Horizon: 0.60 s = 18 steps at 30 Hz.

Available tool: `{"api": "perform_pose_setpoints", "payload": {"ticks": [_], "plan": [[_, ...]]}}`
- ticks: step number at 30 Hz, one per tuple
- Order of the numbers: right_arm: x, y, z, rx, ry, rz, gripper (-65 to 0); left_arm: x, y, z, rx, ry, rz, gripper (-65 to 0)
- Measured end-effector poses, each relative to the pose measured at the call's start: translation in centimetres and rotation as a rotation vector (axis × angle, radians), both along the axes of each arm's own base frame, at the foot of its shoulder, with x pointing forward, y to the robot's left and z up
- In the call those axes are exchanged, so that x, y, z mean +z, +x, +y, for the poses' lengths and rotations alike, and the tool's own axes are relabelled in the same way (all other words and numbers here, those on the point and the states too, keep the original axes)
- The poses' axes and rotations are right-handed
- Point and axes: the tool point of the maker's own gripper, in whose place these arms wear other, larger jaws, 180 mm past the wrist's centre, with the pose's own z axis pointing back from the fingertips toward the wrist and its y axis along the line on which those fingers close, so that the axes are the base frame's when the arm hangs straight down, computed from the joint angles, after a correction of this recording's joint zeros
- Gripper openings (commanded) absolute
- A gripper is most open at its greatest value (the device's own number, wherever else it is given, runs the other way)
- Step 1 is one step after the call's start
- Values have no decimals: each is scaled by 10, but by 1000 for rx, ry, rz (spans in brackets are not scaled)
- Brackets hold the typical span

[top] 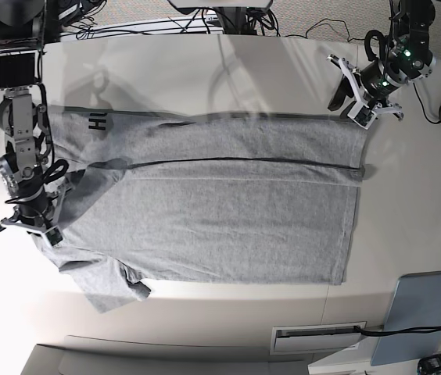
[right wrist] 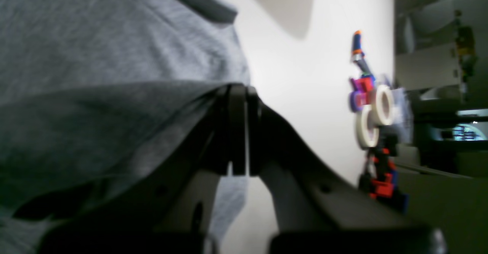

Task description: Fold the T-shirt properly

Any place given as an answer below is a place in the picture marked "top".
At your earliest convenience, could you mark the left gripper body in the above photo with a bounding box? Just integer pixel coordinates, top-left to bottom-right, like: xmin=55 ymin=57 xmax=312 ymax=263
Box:
xmin=327 ymin=54 xmax=403 ymax=129

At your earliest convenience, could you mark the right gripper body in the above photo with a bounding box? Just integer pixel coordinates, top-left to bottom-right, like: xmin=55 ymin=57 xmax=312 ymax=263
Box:
xmin=0 ymin=171 xmax=71 ymax=247

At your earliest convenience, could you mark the grey T-shirt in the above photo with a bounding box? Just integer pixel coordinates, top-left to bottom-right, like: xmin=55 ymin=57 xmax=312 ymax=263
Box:
xmin=37 ymin=107 xmax=367 ymax=313

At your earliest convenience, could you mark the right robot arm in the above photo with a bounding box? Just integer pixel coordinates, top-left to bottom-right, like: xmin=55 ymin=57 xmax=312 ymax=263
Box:
xmin=0 ymin=1 xmax=68 ymax=247

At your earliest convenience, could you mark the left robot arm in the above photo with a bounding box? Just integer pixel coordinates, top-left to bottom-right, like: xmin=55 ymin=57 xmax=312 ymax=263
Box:
xmin=327 ymin=1 xmax=436 ymax=130

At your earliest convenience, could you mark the grey laptop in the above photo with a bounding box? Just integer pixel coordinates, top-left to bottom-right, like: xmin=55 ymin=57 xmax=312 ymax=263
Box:
xmin=370 ymin=271 xmax=441 ymax=366

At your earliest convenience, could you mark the central camera stand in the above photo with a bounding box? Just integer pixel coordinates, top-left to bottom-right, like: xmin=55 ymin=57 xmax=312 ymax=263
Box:
xmin=168 ymin=0 xmax=279 ymax=36

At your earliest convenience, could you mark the black laptop cable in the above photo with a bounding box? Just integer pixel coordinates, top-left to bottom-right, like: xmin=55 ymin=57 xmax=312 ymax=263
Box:
xmin=355 ymin=322 xmax=441 ymax=338

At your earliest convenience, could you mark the white cable tray box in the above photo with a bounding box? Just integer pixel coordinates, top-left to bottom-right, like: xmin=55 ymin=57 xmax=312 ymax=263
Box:
xmin=270 ymin=322 xmax=366 ymax=355

